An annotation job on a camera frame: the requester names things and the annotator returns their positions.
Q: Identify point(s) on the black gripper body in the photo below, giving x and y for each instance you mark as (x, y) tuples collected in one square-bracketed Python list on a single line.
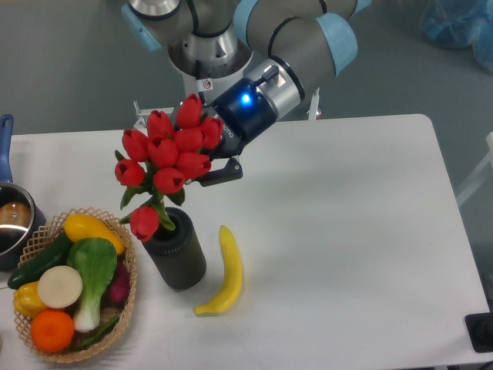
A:
[(246, 113)]

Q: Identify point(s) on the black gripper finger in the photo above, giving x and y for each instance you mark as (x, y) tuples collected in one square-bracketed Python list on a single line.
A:
[(230, 172)]

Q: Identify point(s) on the red tulip bouquet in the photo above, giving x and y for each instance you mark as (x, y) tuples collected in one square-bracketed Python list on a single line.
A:
[(160, 160)]

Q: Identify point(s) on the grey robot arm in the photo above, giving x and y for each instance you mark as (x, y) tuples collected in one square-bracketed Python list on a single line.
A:
[(250, 62)]

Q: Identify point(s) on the dark grey ribbed vase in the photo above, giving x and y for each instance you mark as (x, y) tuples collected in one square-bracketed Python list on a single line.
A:
[(177, 253)]

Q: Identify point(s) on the yellow banana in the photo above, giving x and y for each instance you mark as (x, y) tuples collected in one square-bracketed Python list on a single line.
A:
[(232, 284)]

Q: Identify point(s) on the green bok choy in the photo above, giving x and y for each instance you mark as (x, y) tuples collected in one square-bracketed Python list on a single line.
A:
[(95, 260)]

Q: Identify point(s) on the yellow squash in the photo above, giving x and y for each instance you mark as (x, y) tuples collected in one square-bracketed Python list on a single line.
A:
[(82, 226)]

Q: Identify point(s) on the purple sweet potato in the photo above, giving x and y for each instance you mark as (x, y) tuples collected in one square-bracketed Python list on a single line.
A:
[(118, 290)]

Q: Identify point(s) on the dark green cucumber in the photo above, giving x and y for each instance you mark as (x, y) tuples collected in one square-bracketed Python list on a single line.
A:
[(54, 254)]

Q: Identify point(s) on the green bean pod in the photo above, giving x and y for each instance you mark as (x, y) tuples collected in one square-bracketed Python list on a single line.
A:
[(97, 336)]

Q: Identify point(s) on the woven wicker basket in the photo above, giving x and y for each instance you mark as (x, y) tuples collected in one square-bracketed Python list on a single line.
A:
[(44, 236)]

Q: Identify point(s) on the white round radish slice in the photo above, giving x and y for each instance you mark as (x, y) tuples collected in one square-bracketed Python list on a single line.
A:
[(60, 287)]

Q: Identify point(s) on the blue plastic bag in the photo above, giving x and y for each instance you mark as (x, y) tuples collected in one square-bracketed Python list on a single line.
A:
[(460, 25)]

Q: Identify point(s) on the orange fruit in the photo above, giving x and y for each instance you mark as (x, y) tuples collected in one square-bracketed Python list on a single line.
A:
[(52, 331)]

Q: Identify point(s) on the yellow bell pepper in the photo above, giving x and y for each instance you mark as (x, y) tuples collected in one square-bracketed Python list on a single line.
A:
[(27, 301)]

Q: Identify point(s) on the black device at edge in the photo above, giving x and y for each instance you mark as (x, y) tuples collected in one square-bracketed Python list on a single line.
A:
[(479, 328)]

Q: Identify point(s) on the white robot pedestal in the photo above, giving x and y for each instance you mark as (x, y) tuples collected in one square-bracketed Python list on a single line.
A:
[(203, 87)]

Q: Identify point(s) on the blue handled saucepan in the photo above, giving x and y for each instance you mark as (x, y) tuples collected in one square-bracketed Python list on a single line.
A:
[(20, 216)]

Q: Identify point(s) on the white frame at right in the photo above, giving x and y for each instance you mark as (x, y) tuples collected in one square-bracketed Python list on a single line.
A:
[(477, 177)]

